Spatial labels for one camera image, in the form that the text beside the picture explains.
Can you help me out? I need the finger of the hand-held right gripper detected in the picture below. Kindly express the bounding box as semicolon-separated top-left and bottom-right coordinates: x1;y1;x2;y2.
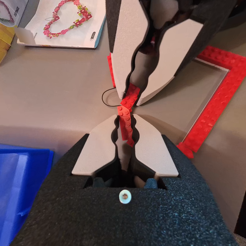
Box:
136;19;204;106
111;0;150;100

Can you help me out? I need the black string loop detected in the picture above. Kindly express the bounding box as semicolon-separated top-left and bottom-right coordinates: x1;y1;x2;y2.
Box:
101;88;123;107

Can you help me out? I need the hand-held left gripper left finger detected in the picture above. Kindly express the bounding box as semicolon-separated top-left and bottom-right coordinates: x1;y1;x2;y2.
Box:
71;114;118;176

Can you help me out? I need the red brick heart frame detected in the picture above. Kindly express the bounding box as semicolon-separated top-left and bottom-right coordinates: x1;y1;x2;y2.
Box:
107;46;246;159

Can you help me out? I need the blue plastic bin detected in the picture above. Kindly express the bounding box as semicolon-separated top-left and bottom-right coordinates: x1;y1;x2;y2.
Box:
0;143;54;246

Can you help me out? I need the grey desk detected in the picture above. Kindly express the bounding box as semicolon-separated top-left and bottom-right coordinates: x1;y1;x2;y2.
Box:
0;0;246;237

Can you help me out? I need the white instruction booklet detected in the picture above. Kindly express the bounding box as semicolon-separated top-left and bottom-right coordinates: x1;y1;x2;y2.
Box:
17;0;106;48

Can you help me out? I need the yellow toy box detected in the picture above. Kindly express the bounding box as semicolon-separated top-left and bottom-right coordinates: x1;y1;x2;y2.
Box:
0;0;36;64

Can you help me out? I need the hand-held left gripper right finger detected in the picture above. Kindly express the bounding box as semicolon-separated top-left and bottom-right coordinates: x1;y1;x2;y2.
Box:
133;114;179;177

